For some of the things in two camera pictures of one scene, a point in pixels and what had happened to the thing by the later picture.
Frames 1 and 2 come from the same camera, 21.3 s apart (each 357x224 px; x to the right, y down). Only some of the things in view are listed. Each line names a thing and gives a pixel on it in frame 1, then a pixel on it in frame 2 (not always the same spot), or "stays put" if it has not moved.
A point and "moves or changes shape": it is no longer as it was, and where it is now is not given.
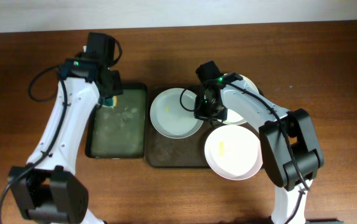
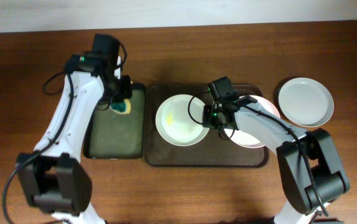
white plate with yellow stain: x=233 y=152 -> x=174 y=124
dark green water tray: x=120 y=132 stays put
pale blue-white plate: x=172 y=113 -> x=305 y=102
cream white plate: x=232 y=117 -> x=246 y=140
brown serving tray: x=164 y=151 stays put
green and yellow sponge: x=110 y=102 moves or changes shape
